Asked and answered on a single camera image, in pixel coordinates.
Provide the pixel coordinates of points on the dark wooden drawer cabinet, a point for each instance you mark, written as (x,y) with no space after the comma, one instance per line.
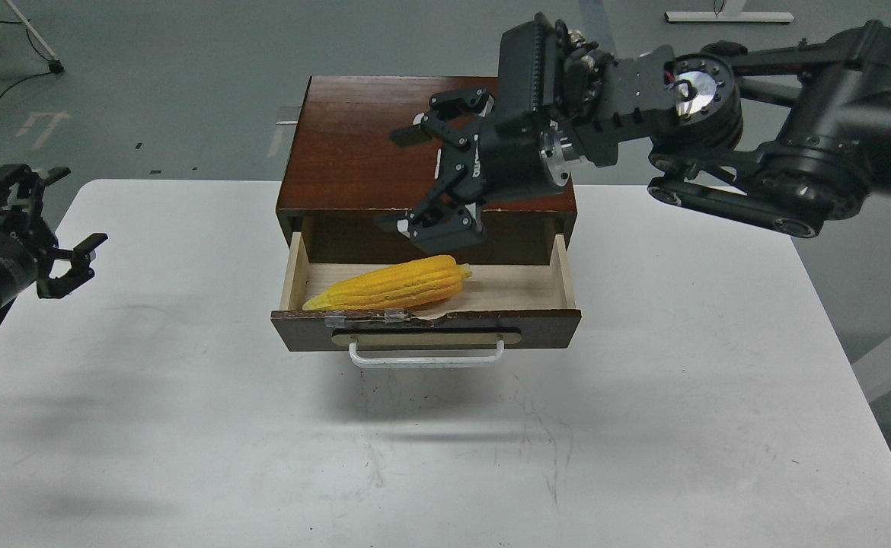
(344,171)

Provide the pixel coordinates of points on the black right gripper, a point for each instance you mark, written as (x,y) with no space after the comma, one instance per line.
(484,156)

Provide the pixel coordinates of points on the white table base foot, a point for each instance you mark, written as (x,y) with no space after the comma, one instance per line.
(729,12)

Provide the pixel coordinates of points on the yellow plastic corn cob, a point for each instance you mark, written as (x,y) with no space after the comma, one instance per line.
(401,286)

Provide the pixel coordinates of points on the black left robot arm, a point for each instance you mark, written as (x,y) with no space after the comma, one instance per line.
(61,271)

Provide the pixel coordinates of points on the wooden drawer with white handle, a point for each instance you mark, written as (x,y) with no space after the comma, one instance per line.
(523,306)

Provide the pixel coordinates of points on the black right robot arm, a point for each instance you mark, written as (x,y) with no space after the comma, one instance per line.
(783,139)

